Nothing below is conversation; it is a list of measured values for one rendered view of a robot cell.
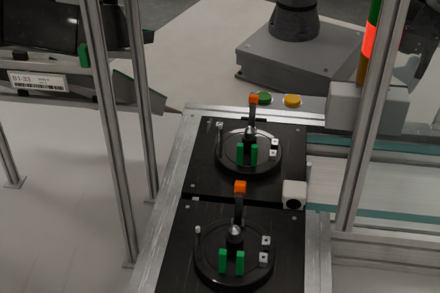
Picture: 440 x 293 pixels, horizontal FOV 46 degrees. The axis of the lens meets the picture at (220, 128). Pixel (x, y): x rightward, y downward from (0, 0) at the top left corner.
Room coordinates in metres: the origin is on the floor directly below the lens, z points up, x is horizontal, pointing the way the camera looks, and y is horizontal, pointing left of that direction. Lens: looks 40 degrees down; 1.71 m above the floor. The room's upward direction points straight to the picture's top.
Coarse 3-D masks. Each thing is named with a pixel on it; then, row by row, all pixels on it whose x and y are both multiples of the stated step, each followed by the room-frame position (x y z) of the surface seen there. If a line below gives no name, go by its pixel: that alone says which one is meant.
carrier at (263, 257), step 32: (192, 224) 0.61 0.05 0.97; (224, 224) 0.60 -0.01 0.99; (256, 224) 0.60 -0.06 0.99; (288, 224) 0.61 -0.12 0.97; (192, 256) 0.54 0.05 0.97; (224, 256) 0.49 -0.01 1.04; (256, 256) 0.53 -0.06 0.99; (288, 256) 0.54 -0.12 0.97; (160, 288) 0.48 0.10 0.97; (192, 288) 0.48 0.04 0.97; (224, 288) 0.47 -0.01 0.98; (256, 288) 0.48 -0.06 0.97; (288, 288) 0.48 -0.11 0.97
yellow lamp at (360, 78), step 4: (360, 56) 0.65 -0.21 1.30; (364, 56) 0.64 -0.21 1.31; (360, 60) 0.65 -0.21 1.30; (364, 60) 0.64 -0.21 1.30; (368, 60) 0.63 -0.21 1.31; (360, 64) 0.65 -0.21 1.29; (364, 64) 0.64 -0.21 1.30; (360, 68) 0.64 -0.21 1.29; (364, 68) 0.64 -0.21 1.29; (360, 72) 0.64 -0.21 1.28; (364, 72) 0.64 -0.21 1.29; (356, 76) 0.65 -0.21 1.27; (360, 76) 0.64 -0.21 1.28; (364, 76) 0.64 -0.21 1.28; (356, 80) 0.65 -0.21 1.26; (360, 80) 0.64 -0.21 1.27; (364, 80) 0.63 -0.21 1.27; (360, 84) 0.64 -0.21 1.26
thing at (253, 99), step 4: (252, 96) 0.87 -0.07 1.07; (256, 96) 0.87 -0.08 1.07; (248, 100) 0.86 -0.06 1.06; (252, 100) 0.86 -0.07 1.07; (256, 100) 0.86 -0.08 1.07; (252, 104) 0.85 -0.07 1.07; (256, 104) 0.86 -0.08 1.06; (252, 108) 0.86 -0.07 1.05; (252, 112) 0.85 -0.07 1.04; (252, 116) 0.85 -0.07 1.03; (252, 120) 0.85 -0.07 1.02; (248, 124) 0.85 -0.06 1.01; (252, 124) 0.85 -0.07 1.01
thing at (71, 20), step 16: (16, 0) 0.71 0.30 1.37; (32, 0) 0.70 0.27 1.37; (48, 0) 0.81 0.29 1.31; (16, 16) 0.70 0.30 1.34; (32, 16) 0.69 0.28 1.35; (48, 16) 0.68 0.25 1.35; (64, 16) 0.68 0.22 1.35; (80, 16) 0.67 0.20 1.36; (112, 16) 0.76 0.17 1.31; (16, 32) 0.69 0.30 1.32; (32, 32) 0.68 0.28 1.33; (48, 32) 0.67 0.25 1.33; (64, 32) 0.67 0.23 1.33; (80, 32) 0.67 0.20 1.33; (112, 32) 0.75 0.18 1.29; (144, 32) 0.86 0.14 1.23; (48, 48) 0.66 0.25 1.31; (64, 48) 0.66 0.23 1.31; (112, 48) 0.74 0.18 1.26
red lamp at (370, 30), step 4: (368, 24) 0.65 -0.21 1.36; (368, 28) 0.65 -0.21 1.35; (372, 28) 0.64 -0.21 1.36; (368, 32) 0.64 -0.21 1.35; (372, 32) 0.64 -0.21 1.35; (364, 36) 0.65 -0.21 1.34; (368, 36) 0.64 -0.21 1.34; (372, 36) 0.64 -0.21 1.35; (364, 40) 0.65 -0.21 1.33; (368, 40) 0.64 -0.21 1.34; (372, 40) 0.64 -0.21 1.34; (364, 44) 0.65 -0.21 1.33; (368, 44) 0.64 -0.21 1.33; (372, 44) 0.63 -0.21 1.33; (364, 48) 0.64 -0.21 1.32; (368, 48) 0.64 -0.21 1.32; (364, 52) 0.64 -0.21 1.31; (368, 52) 0.64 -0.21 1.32; (368, 56) 0.64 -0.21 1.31
